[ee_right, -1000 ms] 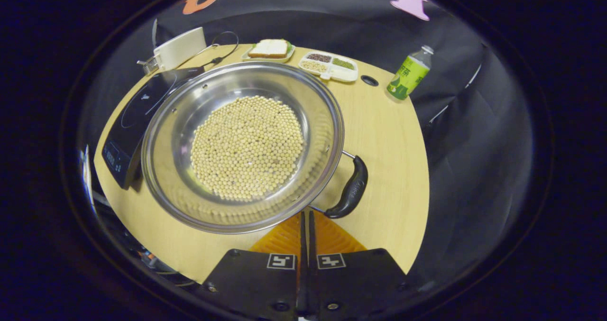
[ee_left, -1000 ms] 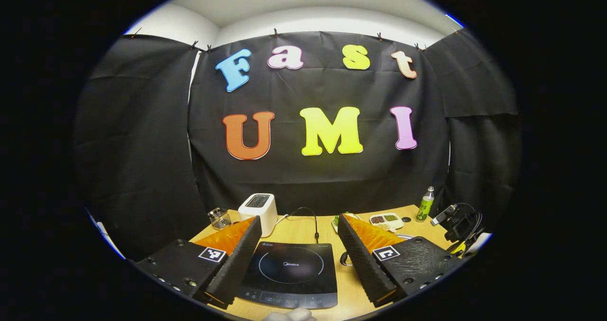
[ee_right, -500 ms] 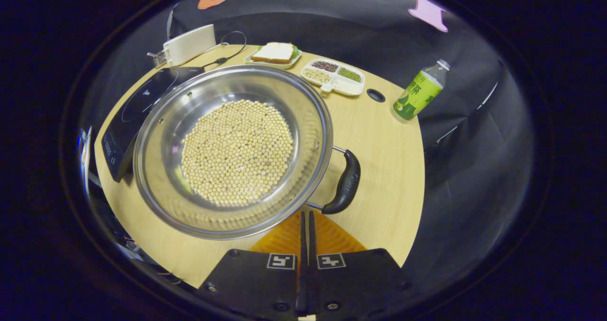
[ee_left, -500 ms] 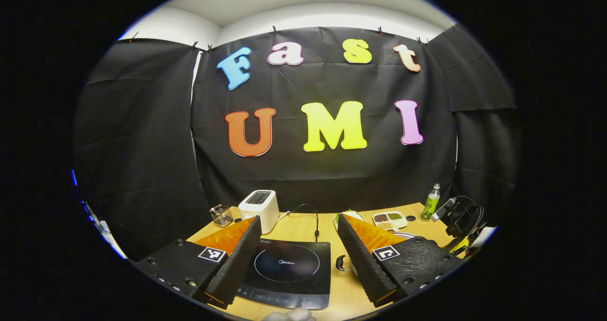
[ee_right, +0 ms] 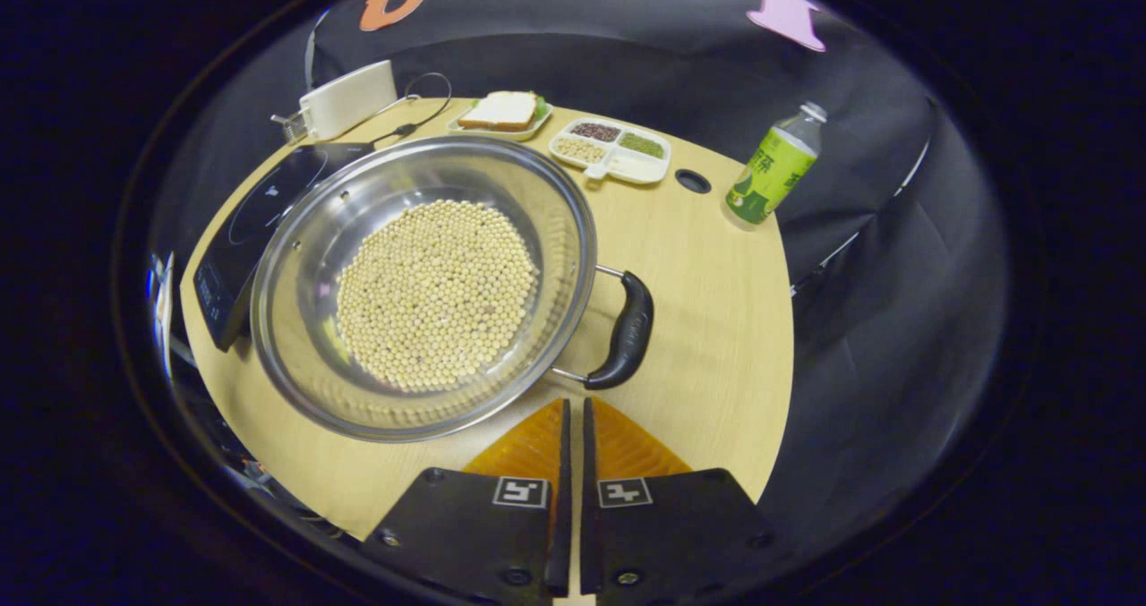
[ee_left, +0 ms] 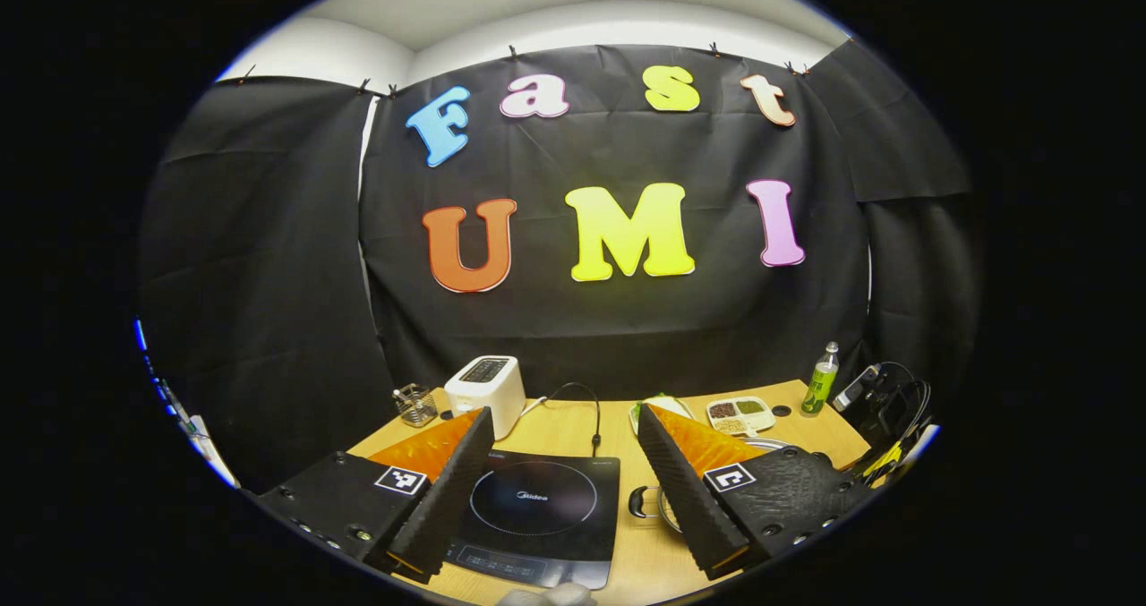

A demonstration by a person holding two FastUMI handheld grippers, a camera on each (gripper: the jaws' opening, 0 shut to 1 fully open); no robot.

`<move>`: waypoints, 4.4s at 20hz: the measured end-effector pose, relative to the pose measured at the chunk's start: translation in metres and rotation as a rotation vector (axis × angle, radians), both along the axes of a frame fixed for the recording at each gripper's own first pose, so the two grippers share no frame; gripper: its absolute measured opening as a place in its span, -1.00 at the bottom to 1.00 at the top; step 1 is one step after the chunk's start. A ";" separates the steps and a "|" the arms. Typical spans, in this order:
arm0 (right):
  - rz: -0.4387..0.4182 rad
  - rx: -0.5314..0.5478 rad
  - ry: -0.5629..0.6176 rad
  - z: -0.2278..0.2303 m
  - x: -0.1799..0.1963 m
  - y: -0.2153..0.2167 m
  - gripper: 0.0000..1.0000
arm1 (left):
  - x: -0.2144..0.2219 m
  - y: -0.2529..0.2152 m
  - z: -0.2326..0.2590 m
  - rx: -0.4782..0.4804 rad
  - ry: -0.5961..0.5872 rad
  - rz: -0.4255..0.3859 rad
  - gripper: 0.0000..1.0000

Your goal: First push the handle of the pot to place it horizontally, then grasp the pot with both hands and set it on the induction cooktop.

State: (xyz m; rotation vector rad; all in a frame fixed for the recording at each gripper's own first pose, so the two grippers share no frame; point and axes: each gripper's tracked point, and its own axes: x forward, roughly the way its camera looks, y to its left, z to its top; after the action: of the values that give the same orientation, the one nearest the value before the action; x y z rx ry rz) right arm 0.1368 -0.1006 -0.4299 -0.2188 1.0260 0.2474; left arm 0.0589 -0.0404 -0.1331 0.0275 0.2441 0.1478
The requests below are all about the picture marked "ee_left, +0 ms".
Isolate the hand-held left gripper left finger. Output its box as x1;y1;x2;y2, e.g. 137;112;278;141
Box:
255;406;496;585

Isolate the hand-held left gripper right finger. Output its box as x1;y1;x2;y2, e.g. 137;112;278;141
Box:
637;402;877;580

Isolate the stainless steel pot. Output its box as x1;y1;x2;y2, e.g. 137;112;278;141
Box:
629;439;793;533

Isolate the black induction cooktop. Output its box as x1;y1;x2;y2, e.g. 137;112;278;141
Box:
445;449;621;591

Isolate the green drink bottle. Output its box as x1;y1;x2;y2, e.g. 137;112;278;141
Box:
801;341;841;415

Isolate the white rectangular plate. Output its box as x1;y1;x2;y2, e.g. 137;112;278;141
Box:
629;395;695;437

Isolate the white divided tray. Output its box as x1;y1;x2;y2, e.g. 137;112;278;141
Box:
706;396;777;437

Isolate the white toaster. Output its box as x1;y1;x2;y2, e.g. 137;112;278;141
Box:
444;355;527;440

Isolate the black backdrop cloth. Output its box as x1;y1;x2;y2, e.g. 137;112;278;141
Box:
136;38;981;495

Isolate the small wire basket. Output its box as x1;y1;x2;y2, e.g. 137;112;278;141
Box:
392;383;440;428

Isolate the black power cable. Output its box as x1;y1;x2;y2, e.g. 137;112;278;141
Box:
544;382;603;457

